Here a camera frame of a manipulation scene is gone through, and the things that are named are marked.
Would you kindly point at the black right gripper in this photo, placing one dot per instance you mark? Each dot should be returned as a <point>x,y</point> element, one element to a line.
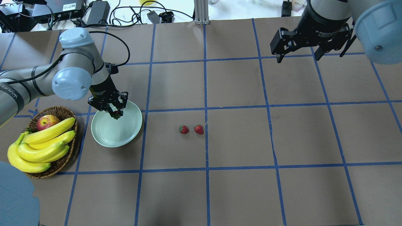
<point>317,23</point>

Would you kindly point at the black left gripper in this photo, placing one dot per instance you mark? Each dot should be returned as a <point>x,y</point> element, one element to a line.
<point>104,89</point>

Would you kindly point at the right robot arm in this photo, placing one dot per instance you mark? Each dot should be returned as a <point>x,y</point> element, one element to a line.
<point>376,24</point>

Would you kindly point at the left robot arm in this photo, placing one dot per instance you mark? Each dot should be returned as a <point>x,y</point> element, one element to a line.
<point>79,69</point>

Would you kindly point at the light green plate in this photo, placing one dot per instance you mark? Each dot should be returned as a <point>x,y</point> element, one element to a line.
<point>112,133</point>

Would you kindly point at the woven wicker basket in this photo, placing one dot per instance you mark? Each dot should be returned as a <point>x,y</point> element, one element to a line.
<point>62,113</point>

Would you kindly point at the red apple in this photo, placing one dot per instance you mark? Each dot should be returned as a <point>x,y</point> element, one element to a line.
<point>46,121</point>

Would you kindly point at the yellow banana bunch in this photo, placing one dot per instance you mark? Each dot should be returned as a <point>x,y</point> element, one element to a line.
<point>33,152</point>

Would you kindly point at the black power adapter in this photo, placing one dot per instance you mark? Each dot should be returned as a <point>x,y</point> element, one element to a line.
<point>99,11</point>

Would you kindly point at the aluminium frame post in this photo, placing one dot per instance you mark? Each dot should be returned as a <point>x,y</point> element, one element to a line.
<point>201,12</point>

